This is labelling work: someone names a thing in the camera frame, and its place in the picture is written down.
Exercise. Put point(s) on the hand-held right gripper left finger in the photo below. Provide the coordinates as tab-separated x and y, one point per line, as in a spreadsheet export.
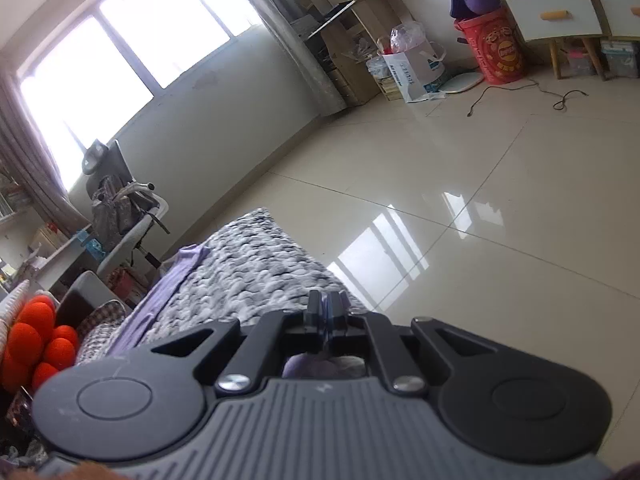
315	317

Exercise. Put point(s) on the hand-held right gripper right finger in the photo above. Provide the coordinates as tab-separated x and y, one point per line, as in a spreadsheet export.
340	317

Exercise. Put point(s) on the purple pants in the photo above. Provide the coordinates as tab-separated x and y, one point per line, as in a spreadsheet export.
165	290

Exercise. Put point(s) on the pink storage basket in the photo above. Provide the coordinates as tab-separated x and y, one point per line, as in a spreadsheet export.
127	285

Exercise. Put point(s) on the grey backpack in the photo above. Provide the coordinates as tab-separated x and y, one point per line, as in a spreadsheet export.
115	215

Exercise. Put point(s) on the blue patterned box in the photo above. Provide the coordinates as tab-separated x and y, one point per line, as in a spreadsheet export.
90	242

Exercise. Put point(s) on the white paper bag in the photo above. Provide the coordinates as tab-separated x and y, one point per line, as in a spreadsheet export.
407	72

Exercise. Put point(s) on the grey office chair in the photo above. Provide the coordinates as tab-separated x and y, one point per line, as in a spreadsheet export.
107	160

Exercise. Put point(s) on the white bathroom scale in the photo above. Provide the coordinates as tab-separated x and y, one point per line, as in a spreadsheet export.
462	83

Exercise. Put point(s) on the white desk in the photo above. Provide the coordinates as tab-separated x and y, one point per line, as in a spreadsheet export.
55	260

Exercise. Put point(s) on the beige curtain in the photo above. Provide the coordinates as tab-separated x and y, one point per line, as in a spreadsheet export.
295	45

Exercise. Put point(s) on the orange pumpkin cushion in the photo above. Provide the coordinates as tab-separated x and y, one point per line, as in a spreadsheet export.
30	325

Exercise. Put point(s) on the white pillow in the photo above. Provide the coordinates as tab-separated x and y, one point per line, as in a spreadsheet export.
12	300

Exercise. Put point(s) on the smartphone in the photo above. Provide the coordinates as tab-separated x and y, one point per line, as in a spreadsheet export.
20	410

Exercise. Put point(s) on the red bucket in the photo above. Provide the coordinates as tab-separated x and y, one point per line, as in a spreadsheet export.
495	50

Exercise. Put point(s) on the patterned grey curtain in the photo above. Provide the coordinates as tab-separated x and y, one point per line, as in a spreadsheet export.
35	160

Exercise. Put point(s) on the window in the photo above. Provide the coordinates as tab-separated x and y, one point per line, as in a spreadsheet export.
125	45

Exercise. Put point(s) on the clear storage box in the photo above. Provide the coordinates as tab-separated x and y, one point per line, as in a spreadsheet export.
577	62
620	60

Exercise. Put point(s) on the white drawer cabinet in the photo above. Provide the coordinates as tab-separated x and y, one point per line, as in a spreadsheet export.
550	15

